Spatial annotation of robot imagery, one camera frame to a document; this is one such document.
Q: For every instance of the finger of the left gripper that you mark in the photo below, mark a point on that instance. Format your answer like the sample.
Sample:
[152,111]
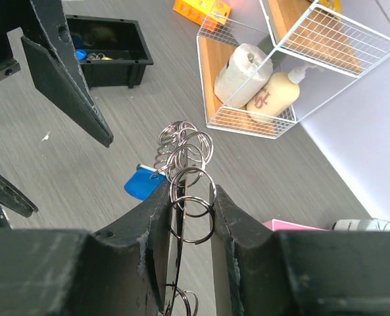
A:
[12,198]
[55,69]

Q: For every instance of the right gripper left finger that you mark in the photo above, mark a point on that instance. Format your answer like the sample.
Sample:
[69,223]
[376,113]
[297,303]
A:
[126,268]

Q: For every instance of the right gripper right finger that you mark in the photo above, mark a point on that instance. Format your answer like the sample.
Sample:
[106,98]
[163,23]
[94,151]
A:
[258,271]

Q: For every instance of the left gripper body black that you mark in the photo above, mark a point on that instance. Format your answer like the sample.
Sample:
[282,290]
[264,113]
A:
[13,15]

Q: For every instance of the blue tagged key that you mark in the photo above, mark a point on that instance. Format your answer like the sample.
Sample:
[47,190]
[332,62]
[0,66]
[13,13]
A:
[143,182]

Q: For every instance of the pink open box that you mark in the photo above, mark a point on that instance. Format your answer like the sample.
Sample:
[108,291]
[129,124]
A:
[276,225]

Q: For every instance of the black plastic bin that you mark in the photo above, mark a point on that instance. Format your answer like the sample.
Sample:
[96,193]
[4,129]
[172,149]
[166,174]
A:
[120,39]

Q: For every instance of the orange plastic crate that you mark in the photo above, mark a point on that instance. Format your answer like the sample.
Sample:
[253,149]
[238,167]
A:
[207,13]

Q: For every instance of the cream lotion bottle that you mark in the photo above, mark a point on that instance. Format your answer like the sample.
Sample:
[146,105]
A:
[281,90]

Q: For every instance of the white toilet paper roll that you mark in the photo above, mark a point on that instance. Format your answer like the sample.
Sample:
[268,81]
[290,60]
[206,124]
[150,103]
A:
[245,73]

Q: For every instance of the yellow packet on shelf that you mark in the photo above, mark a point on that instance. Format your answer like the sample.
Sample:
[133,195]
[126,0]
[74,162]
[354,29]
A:
[331,4]

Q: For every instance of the white wire shelf rack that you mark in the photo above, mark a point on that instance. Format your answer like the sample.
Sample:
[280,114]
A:
[347,45]

